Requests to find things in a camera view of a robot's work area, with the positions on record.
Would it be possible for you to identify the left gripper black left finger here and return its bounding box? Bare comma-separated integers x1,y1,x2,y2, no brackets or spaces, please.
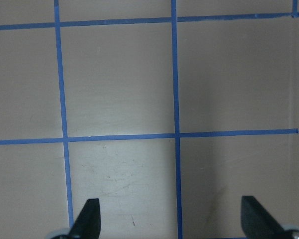
68,198,101,239

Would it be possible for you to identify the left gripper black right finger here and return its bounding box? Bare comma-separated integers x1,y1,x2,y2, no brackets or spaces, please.
241,196,291,239

